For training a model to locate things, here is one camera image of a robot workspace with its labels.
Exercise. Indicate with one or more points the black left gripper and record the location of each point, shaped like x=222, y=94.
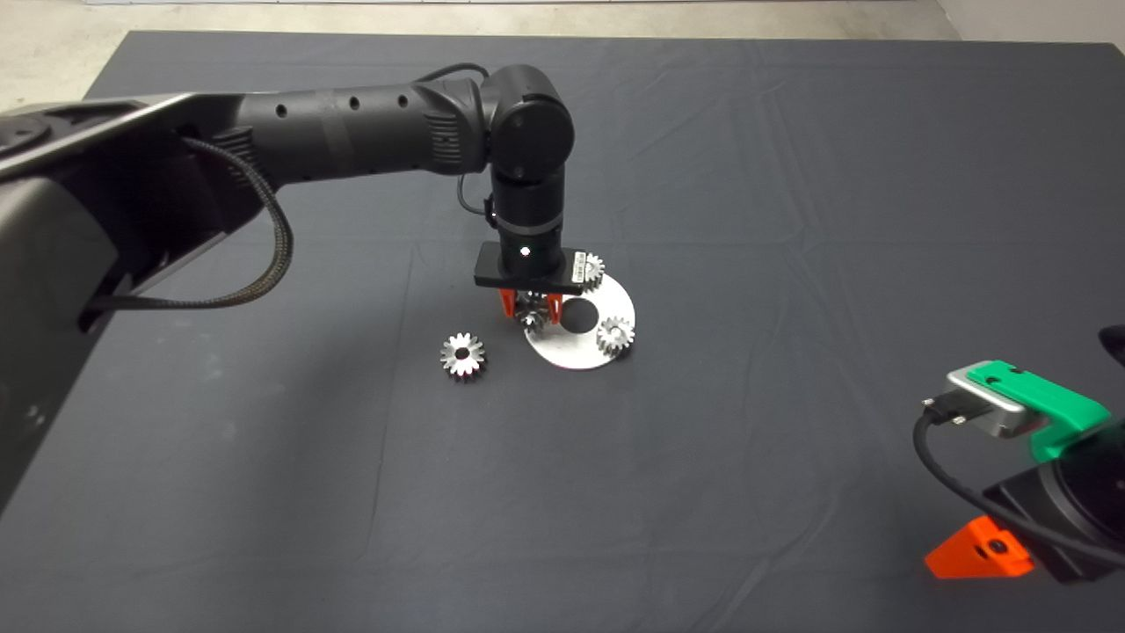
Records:
x=489, y=274

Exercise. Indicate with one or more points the small steel gear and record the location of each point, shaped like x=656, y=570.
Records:
x=532, y=315
x=595, y=268
x=615, y=336

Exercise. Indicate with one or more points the round metal plate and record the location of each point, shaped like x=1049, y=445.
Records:
x=571, y=352

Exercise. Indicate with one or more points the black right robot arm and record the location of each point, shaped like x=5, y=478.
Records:
x=1094, y=488

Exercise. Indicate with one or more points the large steel gear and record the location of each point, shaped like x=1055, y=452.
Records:
x=463, y=359

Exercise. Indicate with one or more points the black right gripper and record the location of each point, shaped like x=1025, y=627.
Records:
x=1024, y=501

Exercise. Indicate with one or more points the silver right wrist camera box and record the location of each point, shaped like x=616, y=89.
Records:
x=989, y=400

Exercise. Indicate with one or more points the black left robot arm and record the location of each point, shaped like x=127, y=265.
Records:
x=352, y=127

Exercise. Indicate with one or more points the dark grey table cloth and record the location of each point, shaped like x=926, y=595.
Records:
x=747, y=176

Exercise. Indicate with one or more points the green right camera mount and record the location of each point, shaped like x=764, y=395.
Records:
x=1063, y=409

